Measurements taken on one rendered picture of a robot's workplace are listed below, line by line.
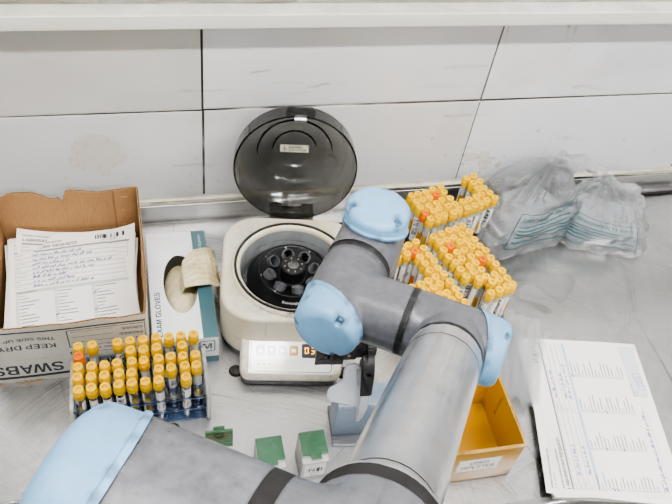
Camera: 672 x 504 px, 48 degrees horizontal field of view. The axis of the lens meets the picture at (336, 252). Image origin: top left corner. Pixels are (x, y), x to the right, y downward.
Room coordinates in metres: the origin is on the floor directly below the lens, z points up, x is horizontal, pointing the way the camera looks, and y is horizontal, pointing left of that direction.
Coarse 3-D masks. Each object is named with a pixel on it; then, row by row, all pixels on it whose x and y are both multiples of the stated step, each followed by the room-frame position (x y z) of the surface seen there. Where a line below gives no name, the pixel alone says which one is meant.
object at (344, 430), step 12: (384, 384) 0.65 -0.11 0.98; (372, 396) 0.62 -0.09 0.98; (336, 408) 0.60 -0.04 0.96; (348, 408) 0.60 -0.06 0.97; (372, 408) 0.61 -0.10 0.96; (336, 420) 0.60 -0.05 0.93; (348, 420) 0.60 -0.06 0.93; (360, 420) 0.61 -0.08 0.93; (336, 432) 0.60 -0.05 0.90; (348, 432) 0.60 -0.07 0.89; (360, 432) 0.61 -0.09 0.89; (336, 444) 0.58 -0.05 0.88; (348, 444) 0.59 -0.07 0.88
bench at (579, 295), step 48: (144, 240) 0.94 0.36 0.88; (528, 288) 0.99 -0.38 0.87; (576, 288) 1.01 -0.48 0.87; (624, 288) 1.04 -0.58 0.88; (576, 336) 0.89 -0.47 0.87; (624, 336) 0.91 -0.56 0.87; (48, 384) 0.60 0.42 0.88; (240, 384) 0.67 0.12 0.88; (0, 432) 0.51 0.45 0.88; (48, 432) 0.52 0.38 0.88; (240, 432) 0.58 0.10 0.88; (288, 432) 0.59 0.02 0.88; (528, 432) 0.67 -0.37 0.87; (0, 480) 0.44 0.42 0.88; (480, 480) 0.57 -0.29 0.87; (528, 480) 0.59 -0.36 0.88
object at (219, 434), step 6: (216, 426) 0.52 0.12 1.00; (222, 426) 0.52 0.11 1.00; (210, 432) 0.51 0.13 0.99; (216, 432) 0.51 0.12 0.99; (222, 432) 0.52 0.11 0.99; (228, 432) 0.52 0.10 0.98; (210, 438) 0.51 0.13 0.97; (216, 438) 0.51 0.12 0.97; (222, 438) 0.51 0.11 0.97; (228, 438) 0.52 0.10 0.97; (222, 444) 0.51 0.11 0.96; (228, 444) 0.52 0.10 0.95
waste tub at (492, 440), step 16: (496, 384) 0.70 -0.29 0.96; (480, 400) 0.71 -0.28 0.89; (496, 400) 0.68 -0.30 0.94; (480, 416) 0.68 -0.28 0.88; (496, 416) 0.66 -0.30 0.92; (512, 416) 0.64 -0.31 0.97; (464, 432) 0.65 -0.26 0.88; (480, 432) 0.65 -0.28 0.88; (496, 432) 0.65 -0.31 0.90; (512, 432) 0.62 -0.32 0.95; (464, 448) 0.62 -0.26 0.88; (480, 448) 0.62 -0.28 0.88; (496, 448) 0.57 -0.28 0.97; (512, 448) 0.58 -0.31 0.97; (464, 464) 0.56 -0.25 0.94; (480, 464) 0.57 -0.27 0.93; (496, 464) 0.58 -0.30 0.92; (512, 464) 0.59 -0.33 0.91; (464, 480) 0.57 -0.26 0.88
